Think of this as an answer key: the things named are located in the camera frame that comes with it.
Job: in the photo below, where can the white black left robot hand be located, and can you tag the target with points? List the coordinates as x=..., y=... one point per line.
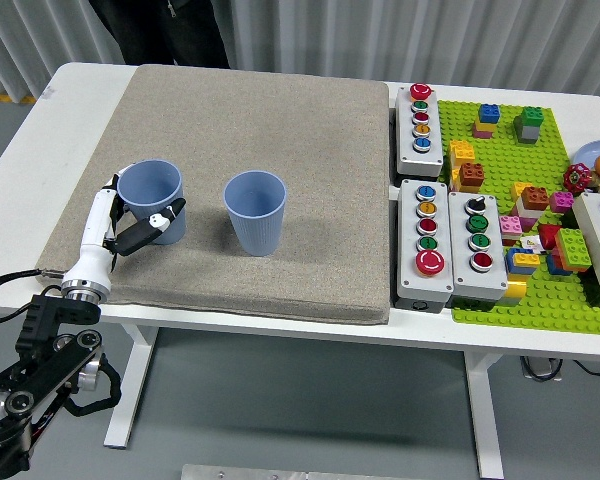
x=92, y=235

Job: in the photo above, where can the blue ribbed plastic cup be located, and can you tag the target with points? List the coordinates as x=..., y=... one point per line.
x=255, y=230
x=150, y=190

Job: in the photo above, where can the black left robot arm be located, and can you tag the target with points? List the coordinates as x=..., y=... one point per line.
x=50, y=320

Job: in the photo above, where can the white table leg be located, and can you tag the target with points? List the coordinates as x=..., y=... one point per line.
x=130, y=380
x=485, y=420

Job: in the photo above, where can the grey-brown fabric mat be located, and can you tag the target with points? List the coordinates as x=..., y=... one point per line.
x=280, y=150

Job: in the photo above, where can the person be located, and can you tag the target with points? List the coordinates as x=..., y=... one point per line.
x=155, y=30

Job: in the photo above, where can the grey box, large red stop button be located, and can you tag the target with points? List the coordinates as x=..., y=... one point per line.
x=410, y=281

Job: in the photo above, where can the grey box, small red mushroom button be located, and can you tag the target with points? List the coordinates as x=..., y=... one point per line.
x=420, y=156

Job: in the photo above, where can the brown toy block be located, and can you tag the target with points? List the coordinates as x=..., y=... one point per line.
x=472, y=172
x=536, y=198

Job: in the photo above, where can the white pleated curtain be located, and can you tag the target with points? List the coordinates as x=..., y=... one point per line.
x=430, y=40

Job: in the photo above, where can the blue yellow pink block stack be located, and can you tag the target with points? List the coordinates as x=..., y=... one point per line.
x=489, y=114

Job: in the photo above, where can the green studded baseplate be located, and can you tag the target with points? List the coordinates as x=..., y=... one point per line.
x=502, y=155

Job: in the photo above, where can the yellow round toy block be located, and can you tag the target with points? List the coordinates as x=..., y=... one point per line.
x=515, y=290

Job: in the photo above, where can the yellow block on blue block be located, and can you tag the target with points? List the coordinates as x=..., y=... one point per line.
x=525, y=260

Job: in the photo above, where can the small white printed tile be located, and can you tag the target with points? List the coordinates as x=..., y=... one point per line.
x=530, y=243

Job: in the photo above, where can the green grey block stack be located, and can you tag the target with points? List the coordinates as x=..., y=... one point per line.
x=530, y=117

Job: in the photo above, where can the red sloped toy block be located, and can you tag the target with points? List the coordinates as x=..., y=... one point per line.
x=549, y=235

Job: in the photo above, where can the magenta toy block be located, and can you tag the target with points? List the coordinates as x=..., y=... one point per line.
x=562, y=201

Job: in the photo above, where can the green red blue block stack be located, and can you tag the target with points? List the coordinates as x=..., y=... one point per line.
x=574, y=245

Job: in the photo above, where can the red valve wheel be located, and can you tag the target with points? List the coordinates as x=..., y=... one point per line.
x=577, y=176

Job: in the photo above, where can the grey button box, black base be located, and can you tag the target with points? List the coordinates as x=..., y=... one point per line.
x=597, y=250

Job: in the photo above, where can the pale blue plate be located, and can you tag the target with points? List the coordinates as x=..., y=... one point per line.
x=592, y=150

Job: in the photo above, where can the grey box with selector switch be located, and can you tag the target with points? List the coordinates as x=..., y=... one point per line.
x=461, y=270

